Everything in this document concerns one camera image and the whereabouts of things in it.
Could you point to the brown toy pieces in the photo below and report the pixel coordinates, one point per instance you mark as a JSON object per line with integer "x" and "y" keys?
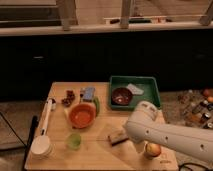
{"x": 70, "y": 97}

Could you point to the red yellow apple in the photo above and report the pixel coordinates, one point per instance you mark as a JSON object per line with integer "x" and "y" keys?
{"x": 152, "y": 150}

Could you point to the green vegetable toy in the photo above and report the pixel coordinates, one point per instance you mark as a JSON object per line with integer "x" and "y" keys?
{"x": 97, "y": 104}

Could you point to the green plastic tray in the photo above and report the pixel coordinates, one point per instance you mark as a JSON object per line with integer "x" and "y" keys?
{"x": 147, "y": 84}

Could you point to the white long-handled brush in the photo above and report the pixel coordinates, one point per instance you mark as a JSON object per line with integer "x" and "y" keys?
{"x": 41, "y": 145}

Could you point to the orange bowl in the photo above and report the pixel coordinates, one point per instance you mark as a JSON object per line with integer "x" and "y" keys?
{"x": 82, "y": 115}

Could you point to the small metal utensil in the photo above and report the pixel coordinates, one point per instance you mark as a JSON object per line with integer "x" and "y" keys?
{"x": 81, "y": 93}

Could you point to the dark red bowl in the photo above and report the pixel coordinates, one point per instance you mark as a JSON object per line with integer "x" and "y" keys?
{"x": 121, "y": 96}

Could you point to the wooden block eraser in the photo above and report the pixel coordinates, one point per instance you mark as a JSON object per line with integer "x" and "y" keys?
{"x": 117, "y": 137}

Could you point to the spice jars on floor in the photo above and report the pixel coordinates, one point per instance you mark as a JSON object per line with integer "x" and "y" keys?
{"x": 197, "y": 108}

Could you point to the green plastic cup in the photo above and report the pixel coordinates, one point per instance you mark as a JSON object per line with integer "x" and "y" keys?
{"x": 74, "y": 141}

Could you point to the white cloth in tray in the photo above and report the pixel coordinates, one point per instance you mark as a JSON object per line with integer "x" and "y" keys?
{"x": 134, "y": 89}

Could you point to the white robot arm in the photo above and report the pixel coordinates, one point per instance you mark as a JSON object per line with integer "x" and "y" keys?
{"x": 141, "y": 125}

